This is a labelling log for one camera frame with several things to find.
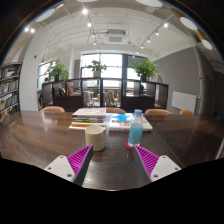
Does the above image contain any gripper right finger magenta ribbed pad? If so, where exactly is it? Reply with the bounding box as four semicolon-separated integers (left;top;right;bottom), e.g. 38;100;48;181
133;146;180;182

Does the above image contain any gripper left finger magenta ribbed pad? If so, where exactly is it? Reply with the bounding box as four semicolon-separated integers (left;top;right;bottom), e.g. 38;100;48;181
44;145;93;186

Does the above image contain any clear water bottle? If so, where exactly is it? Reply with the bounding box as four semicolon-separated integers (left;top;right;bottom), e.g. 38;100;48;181
128;109;143;147

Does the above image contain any cream ceramic cup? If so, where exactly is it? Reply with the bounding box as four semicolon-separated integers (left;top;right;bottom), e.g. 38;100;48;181
85;125;105;151

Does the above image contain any red round coaster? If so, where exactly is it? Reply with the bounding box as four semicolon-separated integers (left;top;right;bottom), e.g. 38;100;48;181
124;140;142;151

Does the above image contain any stack of books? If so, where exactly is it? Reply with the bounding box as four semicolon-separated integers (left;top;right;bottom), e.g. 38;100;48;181
69;107;106;130

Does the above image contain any orange chair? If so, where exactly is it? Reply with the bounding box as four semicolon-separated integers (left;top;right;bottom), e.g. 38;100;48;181
145;109;172;115
42;106;65;113
106;107;126;114
180;110;193;115

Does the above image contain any orange chair back far right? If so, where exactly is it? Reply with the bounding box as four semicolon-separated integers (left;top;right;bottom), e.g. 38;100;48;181
180;110;193;115

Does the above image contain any orange chair back far left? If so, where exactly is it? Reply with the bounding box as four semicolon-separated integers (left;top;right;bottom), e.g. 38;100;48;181
42;106;65;113

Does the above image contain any orange chair back middle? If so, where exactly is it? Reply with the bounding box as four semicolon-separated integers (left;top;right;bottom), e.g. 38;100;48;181
106;107;126;114

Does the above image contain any white radiator panel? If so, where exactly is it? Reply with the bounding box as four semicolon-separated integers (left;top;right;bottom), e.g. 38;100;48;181
171;91;198;112

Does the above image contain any dark low shelf divider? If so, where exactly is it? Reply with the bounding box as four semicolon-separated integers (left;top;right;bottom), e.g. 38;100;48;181
42;78;169;112

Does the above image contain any left potted green plant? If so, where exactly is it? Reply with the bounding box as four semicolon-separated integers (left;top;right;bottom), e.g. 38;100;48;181
48;60;69;81

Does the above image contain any potted green plant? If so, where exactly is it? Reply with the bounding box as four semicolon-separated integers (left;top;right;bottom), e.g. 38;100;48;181
133;58;157;81
48;60;69;81
88;60;107;78

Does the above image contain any right potted green plant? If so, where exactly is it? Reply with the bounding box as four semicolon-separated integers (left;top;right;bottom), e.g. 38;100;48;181
133;58;157;81

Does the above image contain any middle potted green plant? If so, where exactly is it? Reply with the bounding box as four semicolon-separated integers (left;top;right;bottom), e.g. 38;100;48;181
88;60;107;78

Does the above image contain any tall bookshelf at left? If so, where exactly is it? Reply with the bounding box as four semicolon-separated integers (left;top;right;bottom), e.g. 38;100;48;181
0;62;22;115

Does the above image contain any ceiling air conditioner unit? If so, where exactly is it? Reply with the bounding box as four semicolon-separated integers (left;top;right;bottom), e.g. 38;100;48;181
105;29;126;44

